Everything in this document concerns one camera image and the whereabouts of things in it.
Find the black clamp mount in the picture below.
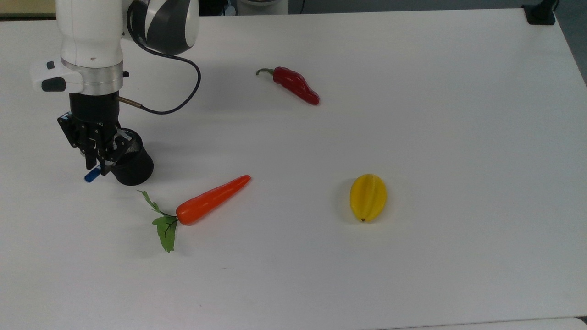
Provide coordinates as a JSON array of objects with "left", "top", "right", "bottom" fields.
[{"left": 522, "top": 0, "right": 560, "bottom": 26}]

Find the orange carrot with green leaves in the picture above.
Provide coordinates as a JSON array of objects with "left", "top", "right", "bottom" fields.
[{"left": 138, "top": 175, "right": 252, "bottom": 253}]

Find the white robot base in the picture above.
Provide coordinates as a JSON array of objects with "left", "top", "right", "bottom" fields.
[{"left": 235, "top": 0, "right": 290, "bottom": 15}]

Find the red chili pepper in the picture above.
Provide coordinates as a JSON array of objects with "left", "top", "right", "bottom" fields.
[{"left": 255, "top": 66, "right": 321, "bottom": 106}]

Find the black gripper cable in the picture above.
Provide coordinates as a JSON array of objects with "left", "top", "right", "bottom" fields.
[{"left": 116, "top": 0, "right": 203, "bottom": 116}]

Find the yellow starfruit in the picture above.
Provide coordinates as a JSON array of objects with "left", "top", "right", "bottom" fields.
[{"left": 349, "top": 173, "right": 388, "bottom": 223}]

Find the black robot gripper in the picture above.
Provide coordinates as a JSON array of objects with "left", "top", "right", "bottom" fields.
[{"left": 57, "top": 91, "right": 139, "bottom": 177}]

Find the wooden board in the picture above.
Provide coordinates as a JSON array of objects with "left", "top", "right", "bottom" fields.
[{"left": 0, "top": 12, "right": 57, "bottom": 19}]

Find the black mesh pen cup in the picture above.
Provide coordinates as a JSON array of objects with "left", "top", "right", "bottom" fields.
[{"left": 109, "top": 128, "right": 155, "bottom": 187}]

